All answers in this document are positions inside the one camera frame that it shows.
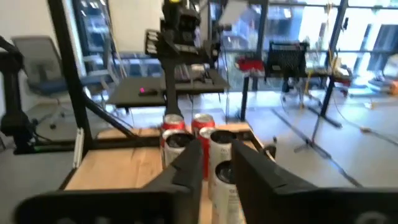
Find black side table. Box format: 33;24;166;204
239;70;352;128

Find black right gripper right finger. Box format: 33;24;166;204
231;139;398;224

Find black perforated panel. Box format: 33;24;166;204
266;40;308;78

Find black support beam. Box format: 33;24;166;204
0;35;78;156

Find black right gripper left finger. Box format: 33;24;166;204
14;139;205;224

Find black tripod stand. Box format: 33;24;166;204
294;114;330;155

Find black frame bracket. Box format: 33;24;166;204
262;136;277;159

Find red storage box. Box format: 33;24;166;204
236;57;265;74

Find grey desk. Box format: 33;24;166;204
107;68;231;108

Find grey office chair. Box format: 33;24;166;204
11;35;103;130

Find black floor tape strip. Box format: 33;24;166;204
270;107;363;189

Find grey metal strip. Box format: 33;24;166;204
73;126;85;169

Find white Celsius drink can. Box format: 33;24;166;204
161;130;195;171
208;160;246;224
208;129;239;175

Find black aluminium table frame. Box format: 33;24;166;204
46;0;162;190

